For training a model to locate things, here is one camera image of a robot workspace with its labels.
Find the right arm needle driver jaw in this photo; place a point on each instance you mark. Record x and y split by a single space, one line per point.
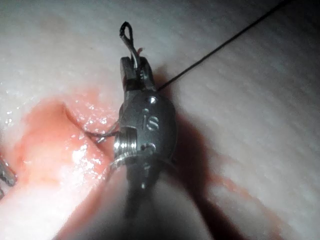
128 75
147 77

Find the tissue pad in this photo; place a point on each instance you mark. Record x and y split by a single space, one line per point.
225 87

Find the dark right arm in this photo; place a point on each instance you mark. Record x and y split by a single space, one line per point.
105 205

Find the left arm needle driver jaw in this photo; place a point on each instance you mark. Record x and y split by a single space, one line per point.
1 195
7 173

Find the curved steel needle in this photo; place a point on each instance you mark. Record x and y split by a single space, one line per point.
135 60

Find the black thread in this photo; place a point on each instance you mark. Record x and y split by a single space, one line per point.
225 42

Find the right arm needle driver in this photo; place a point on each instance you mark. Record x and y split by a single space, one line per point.
155 120

